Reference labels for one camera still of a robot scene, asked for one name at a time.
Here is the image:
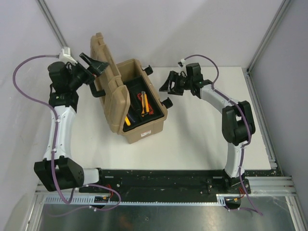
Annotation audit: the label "left aluminium corner post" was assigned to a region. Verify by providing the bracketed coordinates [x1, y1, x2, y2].
[36, 0, 73, 57]

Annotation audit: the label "tan plastic tool box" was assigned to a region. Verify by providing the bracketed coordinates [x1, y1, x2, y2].
[90, 33, 173, 143]

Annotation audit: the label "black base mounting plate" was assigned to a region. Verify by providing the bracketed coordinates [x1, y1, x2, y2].
[78, 169, 251, 196]

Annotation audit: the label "right aluminium corner post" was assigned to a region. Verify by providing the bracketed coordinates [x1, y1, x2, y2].
[246, 0, 293, 73]

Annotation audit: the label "yellow black utility knife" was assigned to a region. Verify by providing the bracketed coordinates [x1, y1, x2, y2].
[141, 91, 150, 117]

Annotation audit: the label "grey slotted cable duct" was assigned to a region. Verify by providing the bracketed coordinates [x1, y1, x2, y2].
[44, 193, 241, 206]

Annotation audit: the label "aluminium corner post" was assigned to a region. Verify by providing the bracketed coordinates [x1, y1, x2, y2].
[246, 0, 293, 73]
[36, 0, 73, 57]

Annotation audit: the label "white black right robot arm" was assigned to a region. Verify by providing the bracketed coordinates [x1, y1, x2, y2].
[159, 60, 256, 193]

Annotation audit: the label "black tool box tray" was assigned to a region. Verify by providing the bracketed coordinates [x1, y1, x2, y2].
[123, 77, 164, 132]

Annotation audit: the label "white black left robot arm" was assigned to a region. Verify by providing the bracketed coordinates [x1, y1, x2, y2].
[34, 53, 109, 193]

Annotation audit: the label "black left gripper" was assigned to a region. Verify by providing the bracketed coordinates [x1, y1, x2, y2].
[68, 53, 109, 90]

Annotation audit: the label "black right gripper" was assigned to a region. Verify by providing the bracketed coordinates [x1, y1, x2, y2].
[159, 71, 193, 96]

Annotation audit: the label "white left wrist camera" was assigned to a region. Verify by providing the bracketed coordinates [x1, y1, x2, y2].
[59, 47, 77, 65]

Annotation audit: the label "red black pliers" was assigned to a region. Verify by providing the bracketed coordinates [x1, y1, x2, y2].
[137, 91, 154, 117]

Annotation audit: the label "yellow handle screwdriver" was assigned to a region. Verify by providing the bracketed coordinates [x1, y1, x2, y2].
[125, 116, 131, 126]

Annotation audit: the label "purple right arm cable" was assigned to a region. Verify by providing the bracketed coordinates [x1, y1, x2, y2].
[184, 54, 263, 215]

